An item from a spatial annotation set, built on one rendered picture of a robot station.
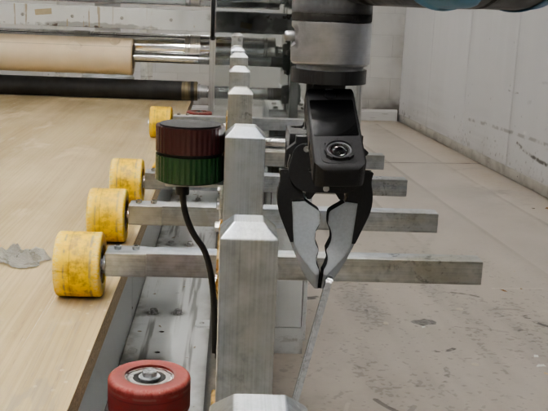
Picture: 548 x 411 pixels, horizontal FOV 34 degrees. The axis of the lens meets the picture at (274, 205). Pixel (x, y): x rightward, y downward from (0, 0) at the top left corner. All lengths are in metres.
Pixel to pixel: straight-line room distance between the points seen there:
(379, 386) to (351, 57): 2.37
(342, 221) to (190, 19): 2.26
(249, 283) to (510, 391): 2.70
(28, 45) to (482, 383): 1.92
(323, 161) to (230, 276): 0.25
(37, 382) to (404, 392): 2.28
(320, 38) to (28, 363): 0.43
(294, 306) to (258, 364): 2.71
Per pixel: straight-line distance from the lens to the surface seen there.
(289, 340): 3.31
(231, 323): 0.55
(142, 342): 1.74
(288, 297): 3.26
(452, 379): 3.24
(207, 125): 0.78
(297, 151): 0.84
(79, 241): 1.11
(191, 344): 1.74
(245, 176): 0.78
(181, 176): 0.77
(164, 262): 1.11
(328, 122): 0.81
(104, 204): 1.34
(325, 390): 3.07
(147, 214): 1.35
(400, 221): 1.37
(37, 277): 1.22
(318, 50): 0.83
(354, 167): 0.77
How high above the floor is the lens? 1.27
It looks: 13 degrees down
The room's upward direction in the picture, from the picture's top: 2 degrees clockwise
